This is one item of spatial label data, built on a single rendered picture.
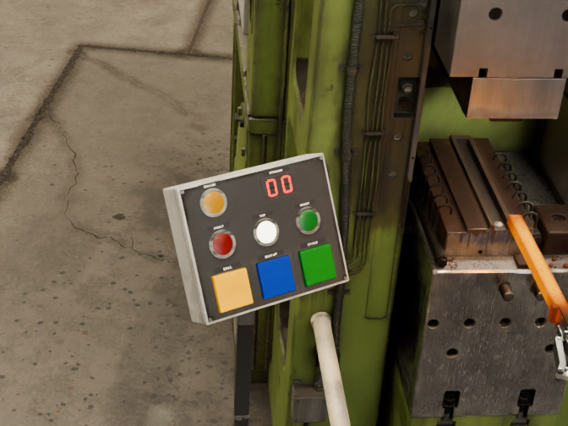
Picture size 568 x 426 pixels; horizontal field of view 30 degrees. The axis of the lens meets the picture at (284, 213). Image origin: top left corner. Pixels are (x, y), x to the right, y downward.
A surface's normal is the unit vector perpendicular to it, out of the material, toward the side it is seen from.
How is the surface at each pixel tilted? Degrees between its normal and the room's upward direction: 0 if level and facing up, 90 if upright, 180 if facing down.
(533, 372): 90
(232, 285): 60
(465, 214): 0
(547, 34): 90
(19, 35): 0
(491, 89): 90
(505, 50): 90
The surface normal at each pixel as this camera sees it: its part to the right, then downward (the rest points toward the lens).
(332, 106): 0.09, 0.54
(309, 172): 0.46, 0.00
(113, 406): 0.05, -0.84
